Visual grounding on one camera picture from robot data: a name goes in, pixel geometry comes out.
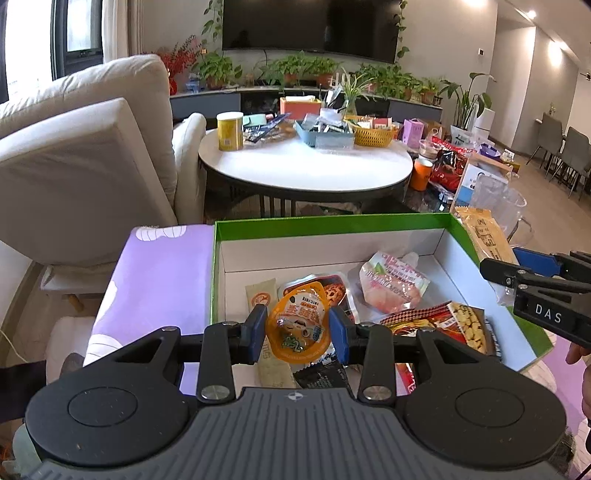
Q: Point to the round white coffee table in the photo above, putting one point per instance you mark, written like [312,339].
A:
[300,170]

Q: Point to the black framed window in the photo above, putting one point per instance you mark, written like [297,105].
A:
[74,27]

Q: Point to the blue white carton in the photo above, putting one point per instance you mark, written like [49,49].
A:
[475,180]

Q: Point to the tan snack packet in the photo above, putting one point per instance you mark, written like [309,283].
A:
[485,235]

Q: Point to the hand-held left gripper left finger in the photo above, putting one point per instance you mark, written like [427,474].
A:
[256,332]

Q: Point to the blue plastic tray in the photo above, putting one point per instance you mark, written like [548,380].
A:
[323,136]

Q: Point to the grey dining chair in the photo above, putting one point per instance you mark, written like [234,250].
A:
[575,152]
[545,138]

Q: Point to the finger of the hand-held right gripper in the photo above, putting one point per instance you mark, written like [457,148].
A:
[535,262]
[501,272]

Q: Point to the grey television cabinet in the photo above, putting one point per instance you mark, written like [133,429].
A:
[258,101]

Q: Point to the beige footstool wooden legs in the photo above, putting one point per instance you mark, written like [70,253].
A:
[74,281]

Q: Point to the cream curtain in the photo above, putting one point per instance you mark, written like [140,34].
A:
[120,27]

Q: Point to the purple floral tablecloth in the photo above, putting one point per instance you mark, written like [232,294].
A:
[157,277]

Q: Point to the large red snack bag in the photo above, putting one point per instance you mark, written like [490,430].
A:
[452,168]

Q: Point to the dark round side table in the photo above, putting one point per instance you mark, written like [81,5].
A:
[429,201]

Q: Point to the white humidifier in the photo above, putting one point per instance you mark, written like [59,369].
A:
[485,121]

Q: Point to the clear glass pitcher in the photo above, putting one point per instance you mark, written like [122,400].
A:
[496,203]

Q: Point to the pink gift box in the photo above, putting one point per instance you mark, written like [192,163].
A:
[413,133]

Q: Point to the small clear plastic cup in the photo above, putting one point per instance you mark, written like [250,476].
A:
[427,148]

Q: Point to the person's right hand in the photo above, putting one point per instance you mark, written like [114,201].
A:
[581,354]

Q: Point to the spider plant in glass vase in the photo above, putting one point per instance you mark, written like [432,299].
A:
[351,92]

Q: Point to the tall broad-leaf plant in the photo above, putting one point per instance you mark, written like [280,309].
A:
[466,99]

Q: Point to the pink spouted jelly pouch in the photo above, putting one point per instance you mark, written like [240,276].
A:
[392,281]

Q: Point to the purple gift bag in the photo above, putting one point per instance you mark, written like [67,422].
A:
[490,151]

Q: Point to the yellow woven basket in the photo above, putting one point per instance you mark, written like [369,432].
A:
[374,136]

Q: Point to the red flower arrangement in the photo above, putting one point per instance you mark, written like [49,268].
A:
[178,60]

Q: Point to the mint green pouch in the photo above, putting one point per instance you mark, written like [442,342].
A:
[255,121]

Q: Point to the beige recliner armchair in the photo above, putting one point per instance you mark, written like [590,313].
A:
[92,152]

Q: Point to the wall-mounted black television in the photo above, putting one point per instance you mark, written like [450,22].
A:
[309,27]

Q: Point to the orange tissue box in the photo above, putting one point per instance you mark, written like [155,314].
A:
[300,108]

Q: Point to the row of potted green plants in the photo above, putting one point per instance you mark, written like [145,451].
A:
[217,69]

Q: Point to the dark snack packet pile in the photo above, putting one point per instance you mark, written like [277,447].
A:
[270,131]

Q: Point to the beige long snack packet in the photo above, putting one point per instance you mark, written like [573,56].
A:
[261,293]

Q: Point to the dark cloth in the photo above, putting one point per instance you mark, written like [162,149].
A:
[23,392]

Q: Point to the green cardboard box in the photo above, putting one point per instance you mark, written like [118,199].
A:
[240,258]

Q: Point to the yellow can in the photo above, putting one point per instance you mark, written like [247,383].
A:
[230,134]

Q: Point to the red yellow peanut snack packet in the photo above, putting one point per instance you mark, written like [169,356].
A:
[466,325]

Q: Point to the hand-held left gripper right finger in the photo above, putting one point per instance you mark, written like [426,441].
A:
[339,334]

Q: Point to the orange jelly cup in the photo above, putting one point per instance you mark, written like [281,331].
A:
[298,327]

